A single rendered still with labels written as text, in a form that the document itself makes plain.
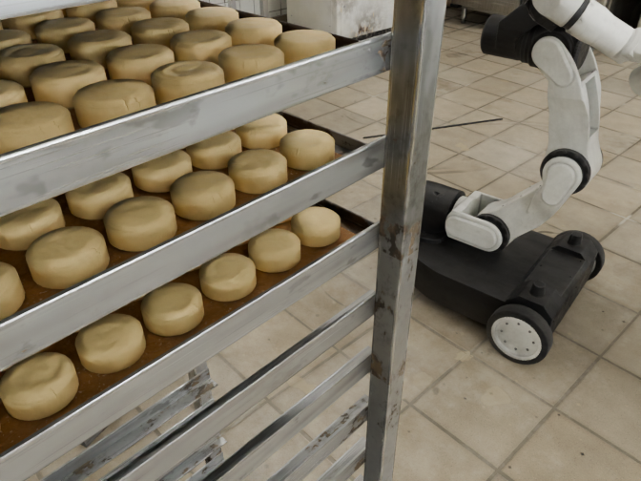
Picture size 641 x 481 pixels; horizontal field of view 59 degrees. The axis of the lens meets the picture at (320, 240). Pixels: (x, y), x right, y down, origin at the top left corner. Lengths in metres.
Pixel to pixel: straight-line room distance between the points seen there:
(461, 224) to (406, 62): 1.56
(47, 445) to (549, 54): 1.54
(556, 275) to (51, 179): 1.86
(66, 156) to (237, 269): 0.22
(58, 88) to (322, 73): 0.18
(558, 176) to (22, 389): 1.58
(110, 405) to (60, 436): 0.04
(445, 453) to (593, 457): 0.40
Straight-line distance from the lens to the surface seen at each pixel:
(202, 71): 0.42
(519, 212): 1.96
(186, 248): 0.40
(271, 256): 0.52
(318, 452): 0.70
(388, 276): 0.58
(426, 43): 0.48
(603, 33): 1.30
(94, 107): 0.38
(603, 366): 2.07
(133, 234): 0.42
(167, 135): 0.36
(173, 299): 0.49
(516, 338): 1.92
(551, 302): 1.92
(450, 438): 1.73
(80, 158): 0.33
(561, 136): 1.81
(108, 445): 1.13
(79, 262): 0.40
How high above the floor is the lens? 1.37
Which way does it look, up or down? 35 degrees down
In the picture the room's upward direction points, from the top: straight up
